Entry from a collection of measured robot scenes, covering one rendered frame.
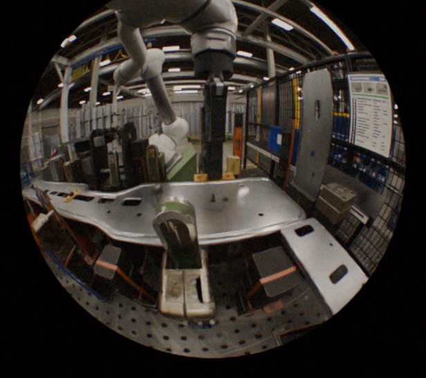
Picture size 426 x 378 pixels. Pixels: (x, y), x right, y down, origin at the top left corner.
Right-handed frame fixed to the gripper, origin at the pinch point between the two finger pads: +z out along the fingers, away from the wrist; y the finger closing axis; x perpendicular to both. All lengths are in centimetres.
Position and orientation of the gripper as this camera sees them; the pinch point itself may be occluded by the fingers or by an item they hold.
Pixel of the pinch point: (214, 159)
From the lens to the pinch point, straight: 27.4
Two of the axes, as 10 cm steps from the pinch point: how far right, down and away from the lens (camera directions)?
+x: 9.9, -0.5, 1.2
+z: 0.1, 9.4, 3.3
